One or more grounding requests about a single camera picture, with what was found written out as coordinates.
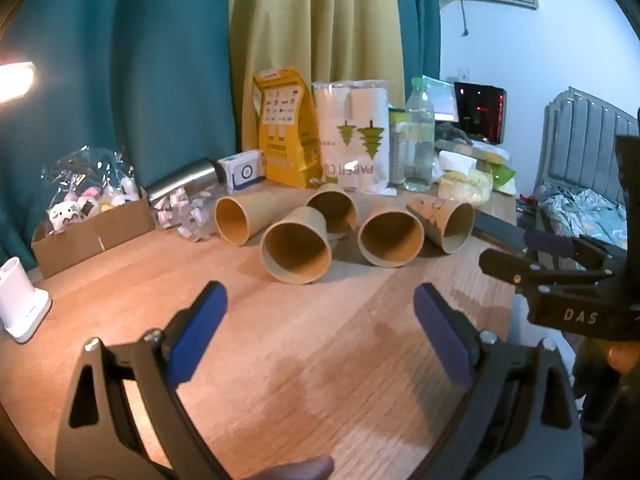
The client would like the clear bag of white pieces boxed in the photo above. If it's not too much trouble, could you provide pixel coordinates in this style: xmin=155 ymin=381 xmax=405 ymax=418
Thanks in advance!
xmin=151 ymin=184 xmax=221 ymax=244

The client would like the clear bag of plush toys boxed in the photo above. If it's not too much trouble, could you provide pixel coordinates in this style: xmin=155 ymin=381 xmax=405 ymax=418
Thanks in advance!
xmin=42 ymin=145 xmax=139 ymax=234

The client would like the white and blue box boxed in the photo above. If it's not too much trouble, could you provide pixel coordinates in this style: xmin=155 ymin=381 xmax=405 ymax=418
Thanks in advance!
xmin=217 ymin=149 xmax=267 ymax=194

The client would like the person's left hand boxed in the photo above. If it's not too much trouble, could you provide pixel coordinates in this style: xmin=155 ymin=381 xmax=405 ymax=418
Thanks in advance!
xmin=245 ymin=455 xmax=336 ymax=480

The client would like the white plastic holder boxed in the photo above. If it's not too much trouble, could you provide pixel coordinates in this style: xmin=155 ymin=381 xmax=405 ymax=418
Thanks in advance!
xmin=0 ymin=256 xmax=53 ymax=345

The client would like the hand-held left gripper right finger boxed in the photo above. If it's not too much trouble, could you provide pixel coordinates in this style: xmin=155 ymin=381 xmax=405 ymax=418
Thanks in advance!
xmin=412 ymin=282 xmax=586 ymax=480

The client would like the clear plastic bottle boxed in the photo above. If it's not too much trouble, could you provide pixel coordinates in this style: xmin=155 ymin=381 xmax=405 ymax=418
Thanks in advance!
xmin=402 ymin=78 xmax=436 ymax=192

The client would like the cardboard box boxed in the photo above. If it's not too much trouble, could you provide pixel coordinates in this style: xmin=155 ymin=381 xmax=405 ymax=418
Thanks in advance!
xmin=30 ymin=189 xmax=156 ymax=280

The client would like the teal curtain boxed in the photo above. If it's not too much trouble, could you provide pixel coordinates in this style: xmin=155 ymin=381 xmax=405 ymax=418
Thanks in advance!
xmin=391 ymin=0 xmax=442 ymax=111
xmin=0 ymin=0 xmax=238 ymax=281

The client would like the glowing lamp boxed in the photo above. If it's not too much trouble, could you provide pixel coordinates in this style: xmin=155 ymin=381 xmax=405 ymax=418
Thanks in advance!
xmin=0 ymin=61 xmax=37 ymax=104

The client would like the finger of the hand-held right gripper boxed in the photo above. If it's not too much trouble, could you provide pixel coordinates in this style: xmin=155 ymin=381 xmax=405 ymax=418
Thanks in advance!
xmin=478 ymin=248 xmax=617 ymax=294
xmin=472 ymin=212 xmax=627 ymax=269

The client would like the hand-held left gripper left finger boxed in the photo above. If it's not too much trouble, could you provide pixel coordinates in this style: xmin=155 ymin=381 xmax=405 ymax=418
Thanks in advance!
xmin=54 ymin=281 xmax=231 ymax=480

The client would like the brown paper cup with print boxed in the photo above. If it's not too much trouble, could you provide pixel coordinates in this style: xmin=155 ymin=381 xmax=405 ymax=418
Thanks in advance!
xmin=405 ymin=194 xmax=475 ymax=255

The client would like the stainless steel flask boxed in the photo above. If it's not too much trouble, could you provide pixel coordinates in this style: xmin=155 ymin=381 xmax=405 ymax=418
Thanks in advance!
xmin=145 ymin=157 xmax=226 ymax=204

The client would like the grey padded headboard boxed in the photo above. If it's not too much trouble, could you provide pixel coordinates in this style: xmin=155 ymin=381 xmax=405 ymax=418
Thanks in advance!
xmin=534 ymin=85 xmax=640 ymax=211

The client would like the clear pack of paper cups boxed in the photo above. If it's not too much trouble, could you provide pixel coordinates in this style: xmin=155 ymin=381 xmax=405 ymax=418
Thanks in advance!
xmin=312 ymin=78 xmax=391 ymax=195

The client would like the yellow paper bag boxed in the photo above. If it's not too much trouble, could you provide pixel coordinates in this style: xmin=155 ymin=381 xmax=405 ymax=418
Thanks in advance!
xmin=252 ymin=65 xmax=321 ymax=190

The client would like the yellow curtain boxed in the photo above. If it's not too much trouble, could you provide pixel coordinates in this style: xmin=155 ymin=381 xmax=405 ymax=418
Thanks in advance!
xmin=229 ymin=0 xmax=407 ymax=153

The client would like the green-lidded mesh container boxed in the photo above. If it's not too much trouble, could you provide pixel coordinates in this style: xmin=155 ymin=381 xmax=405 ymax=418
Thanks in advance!
xmin=388 ymin=108 xmax=407 ymax=185

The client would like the person's right hand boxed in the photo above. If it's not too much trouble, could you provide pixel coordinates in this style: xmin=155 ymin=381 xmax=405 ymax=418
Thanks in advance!
xmin=606 ymin=342 xmax=640 ymax=376

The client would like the white tissue pack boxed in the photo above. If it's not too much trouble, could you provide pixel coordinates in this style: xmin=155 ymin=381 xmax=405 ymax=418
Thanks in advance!
xmin=438 ymin=149 xmax=479 ymax=177

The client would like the patterned bedding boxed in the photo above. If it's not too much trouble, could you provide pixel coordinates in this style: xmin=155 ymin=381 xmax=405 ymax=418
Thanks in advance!
xmin=539 ymin=184 xmax=629 ymax=252

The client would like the computer screen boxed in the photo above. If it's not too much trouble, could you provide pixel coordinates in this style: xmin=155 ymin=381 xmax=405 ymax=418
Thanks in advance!
xmin=421 ymin=75 xmax=459 ymax=123

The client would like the black case with red lights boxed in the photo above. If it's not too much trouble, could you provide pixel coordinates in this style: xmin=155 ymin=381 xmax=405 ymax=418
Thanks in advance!
xmin=453 ymin=81 xmax=507 ymax=144

